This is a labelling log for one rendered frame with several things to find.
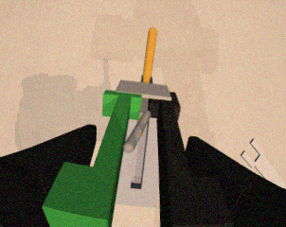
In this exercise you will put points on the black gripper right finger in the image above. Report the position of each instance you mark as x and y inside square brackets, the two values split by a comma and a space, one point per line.
[252, 200]

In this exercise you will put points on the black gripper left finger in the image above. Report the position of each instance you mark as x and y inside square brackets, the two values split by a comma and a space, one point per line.
[26, 176]

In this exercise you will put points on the yellow-brown rod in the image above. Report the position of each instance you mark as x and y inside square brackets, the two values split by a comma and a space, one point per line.
[148, 56]

